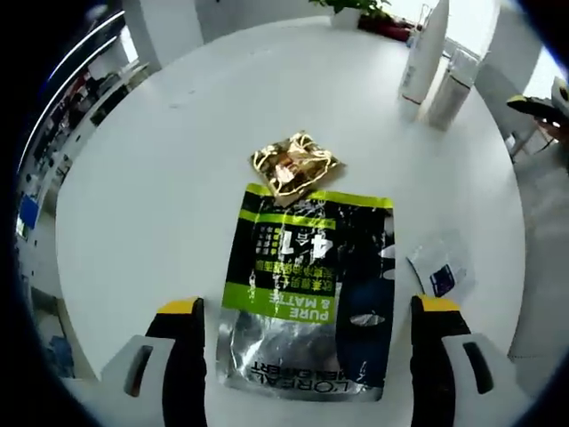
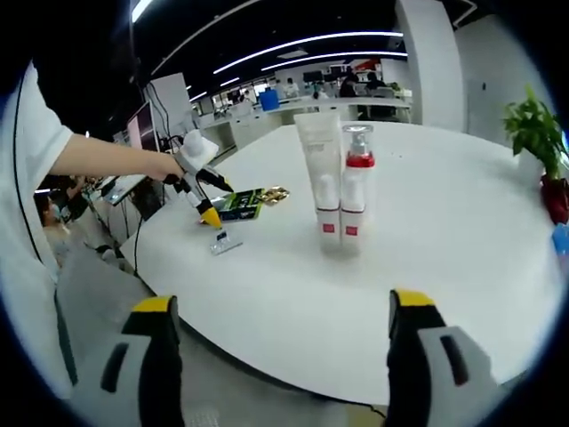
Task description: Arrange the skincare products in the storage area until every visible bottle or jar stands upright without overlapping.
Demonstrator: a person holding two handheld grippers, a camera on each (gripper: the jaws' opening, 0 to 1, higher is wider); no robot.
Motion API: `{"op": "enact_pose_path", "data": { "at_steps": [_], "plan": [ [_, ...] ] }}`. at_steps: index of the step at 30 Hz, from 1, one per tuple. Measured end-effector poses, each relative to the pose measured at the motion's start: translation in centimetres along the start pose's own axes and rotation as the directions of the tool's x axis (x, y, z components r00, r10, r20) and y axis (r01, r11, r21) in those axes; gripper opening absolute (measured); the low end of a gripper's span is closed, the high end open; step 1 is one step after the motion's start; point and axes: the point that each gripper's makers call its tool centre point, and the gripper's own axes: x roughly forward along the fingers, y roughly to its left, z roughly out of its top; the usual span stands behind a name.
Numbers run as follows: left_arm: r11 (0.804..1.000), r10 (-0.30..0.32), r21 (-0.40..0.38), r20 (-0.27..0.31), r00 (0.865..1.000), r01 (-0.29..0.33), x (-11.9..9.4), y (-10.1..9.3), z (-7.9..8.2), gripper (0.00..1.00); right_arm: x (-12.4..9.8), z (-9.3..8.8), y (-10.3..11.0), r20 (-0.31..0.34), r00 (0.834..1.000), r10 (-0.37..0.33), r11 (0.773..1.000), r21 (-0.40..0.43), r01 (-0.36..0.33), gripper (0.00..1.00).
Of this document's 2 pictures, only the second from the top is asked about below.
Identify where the person in white shirt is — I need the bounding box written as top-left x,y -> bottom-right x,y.
0,61 -> 76,401

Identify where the blue box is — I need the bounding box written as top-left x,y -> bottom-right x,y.
259,88 -> 281,112

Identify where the small white skincare bottle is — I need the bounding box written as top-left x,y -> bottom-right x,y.
315,174 -> 344,259
339,177 -> 372,260

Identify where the green potted plant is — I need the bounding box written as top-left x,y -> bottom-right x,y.
501,84 -> 569,180

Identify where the gold foil skincare sachet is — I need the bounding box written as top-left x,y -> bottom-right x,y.
259,184 -> 292,208

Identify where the blue plastic item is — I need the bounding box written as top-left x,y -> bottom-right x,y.
550,222 -> 569,269

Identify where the black green skincare sachet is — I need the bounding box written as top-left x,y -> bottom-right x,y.
212,187 -> 265,222

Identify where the red bag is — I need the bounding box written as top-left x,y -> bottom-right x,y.
540,175 -> 569,224

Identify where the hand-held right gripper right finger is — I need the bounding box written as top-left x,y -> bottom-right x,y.
389,288 -> 499,427

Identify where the white office counter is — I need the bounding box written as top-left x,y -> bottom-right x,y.
195,95 -> 414,148

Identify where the wide ceiling light panel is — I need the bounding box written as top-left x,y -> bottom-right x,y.
131,0 -> 155,21

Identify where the clear silver skincare sachet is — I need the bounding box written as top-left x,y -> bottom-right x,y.
208,229 -> 245,257

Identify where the person's left hand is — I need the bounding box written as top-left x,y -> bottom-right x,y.
148,153 -> 186,186

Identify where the white tall cabinet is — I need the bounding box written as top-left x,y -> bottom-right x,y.
148,72 -> 190,134

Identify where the long ceiling light strip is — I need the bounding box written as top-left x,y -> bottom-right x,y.
261,50 -> 408,72
212,30 -> 404,75

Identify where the white skincare tube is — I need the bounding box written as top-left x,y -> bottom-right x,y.
293,112 -> 344,214

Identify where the black cable on shirt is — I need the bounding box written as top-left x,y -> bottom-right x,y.
12,84 -> 46,264

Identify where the pink screen monitor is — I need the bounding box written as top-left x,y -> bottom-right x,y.
126,101 -> 159,155

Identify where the red collar pump skincare bottle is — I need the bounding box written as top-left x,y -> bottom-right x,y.
341,123 -> 380,210

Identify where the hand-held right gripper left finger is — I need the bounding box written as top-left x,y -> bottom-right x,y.
100,294 -> 183,427

